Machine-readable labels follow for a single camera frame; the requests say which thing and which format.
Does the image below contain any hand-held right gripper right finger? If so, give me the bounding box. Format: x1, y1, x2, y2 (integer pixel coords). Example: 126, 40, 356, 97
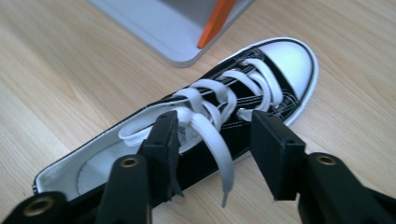
249, 110, 308, 202

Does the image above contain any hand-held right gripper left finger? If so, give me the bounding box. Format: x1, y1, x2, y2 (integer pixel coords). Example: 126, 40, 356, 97
136, 110, 185, 207

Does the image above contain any black canvas sneaker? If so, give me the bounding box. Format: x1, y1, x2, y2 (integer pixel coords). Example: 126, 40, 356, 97
32, 36, 319, 218

